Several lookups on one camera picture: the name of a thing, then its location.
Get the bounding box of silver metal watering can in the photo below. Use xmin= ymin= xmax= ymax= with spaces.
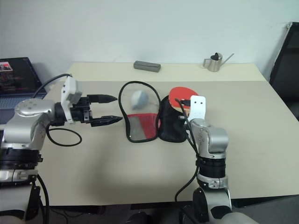
xmin=202 ymin=52 xmax=235 ymax=72

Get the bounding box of blue plush ball keychain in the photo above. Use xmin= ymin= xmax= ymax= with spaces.
xmin=130 ymin=90 xmax=161 ymax=110

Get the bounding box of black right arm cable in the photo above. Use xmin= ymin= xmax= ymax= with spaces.
xmin=174 ymin=97 xmax=201 ymax=224

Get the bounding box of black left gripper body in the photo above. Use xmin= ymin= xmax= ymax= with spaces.
xmin=70 ymin=94 xmax=94 ymax=125

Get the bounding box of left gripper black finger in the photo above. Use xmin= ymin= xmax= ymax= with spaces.
xmin=90 ymin=115 xmax=124 ymax=128
xmin=87 ymin=94 xmax=118 ymax=105

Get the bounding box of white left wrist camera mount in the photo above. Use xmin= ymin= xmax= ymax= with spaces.
xmin=60 ymin=76 xmax=83 ymax=122

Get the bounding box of black red paddle case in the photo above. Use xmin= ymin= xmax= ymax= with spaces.
xmin=118 ymin=81 xmax=187 ymax=143

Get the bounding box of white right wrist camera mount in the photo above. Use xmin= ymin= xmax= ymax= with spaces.
xmin=188 ymin=95 xmax=207 ymax=121

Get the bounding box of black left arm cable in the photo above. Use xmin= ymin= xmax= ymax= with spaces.
xmin=32 ymin=73 xmax=82 ymax=147

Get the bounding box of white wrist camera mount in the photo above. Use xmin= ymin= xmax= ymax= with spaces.
xmin=188 ymin=95 xmax=207 ymax=121
xmin=60 ymin=76 xmax=83 ymax=122

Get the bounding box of red table tennis paddle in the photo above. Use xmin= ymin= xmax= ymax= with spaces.
xmin=168 ymin=86 xmax=199 ymax=113

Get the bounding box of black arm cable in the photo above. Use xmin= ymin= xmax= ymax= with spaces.
xmin=174 ymin=97 xmax=201 ymax=224
xmin=32 ymin=73 xmax=82 ymax=147

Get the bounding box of open laptop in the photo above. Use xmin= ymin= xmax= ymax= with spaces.
xmin=0 ymin=57 xmax=45 ymax=124

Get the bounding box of black chair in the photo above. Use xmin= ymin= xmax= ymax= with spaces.
xmin=268 ymin=22 xmax=299 ymax=122

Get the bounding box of dark rounded shape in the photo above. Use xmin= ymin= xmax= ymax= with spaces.
xmin=126 ymin=211 xmax=156 ymax=224

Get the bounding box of grey oblong pouch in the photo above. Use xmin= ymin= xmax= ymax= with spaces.
xmin=133 ymin=60 xmax=162 ymax=74

